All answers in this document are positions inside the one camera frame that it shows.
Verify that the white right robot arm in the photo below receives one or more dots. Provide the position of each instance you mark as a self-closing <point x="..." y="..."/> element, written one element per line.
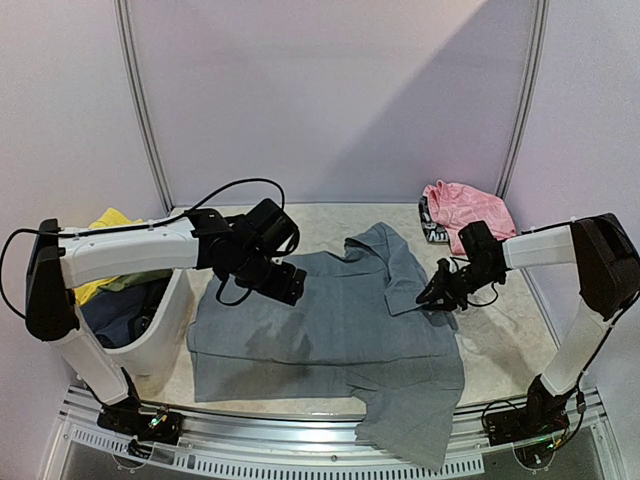
<point x="598" y="266"/>

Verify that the left aluminium corner post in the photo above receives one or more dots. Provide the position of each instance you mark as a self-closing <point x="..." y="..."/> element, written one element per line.
<point x="137" y="91"/>

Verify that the yellow shorts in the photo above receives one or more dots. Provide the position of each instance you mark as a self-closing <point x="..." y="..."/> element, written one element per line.
<point x="109" y="219"/>

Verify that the aluminium corner post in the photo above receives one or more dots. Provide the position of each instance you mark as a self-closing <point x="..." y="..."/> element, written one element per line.
<point x="526" y="94"/>
<point x="137" y="91"/>

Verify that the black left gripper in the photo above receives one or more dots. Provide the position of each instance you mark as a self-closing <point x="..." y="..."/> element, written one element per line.
<point x="287" y="289"/>

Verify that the olive green garment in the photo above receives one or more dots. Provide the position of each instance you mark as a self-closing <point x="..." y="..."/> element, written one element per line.
<point x="132" y="280"/>

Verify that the right aluminium corner post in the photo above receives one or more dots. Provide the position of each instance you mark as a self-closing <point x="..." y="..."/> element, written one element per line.
<point x="526" y="94"/>

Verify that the navy blue garment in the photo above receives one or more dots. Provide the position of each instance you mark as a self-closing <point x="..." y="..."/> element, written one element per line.
<point x="119" y="318"/>

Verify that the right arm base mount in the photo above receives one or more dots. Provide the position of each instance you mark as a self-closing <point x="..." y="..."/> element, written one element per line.
<point x="542" y="414"/>

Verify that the white laundry basket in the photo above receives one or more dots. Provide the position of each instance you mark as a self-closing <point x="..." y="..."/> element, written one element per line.
<point x="156" y="349"/>

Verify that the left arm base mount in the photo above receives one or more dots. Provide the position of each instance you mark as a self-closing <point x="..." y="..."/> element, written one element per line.
<point x="126" y="417"/>

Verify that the aluminium front rail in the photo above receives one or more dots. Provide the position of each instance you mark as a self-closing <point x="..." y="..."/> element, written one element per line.
<point x="220" y="445"/>

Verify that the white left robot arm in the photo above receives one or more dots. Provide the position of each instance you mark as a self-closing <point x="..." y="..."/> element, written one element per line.
<point x="245" y="248"/>

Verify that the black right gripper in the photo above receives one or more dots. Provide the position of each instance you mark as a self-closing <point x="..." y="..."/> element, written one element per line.
<point x="451" y="286"/>

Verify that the grey button-up shirt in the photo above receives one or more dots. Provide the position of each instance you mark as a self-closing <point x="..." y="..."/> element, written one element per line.
<point x="357" y="331"/>

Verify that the pink folded garment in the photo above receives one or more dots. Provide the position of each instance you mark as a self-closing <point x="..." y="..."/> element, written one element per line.
<point x="455" y="205"/>

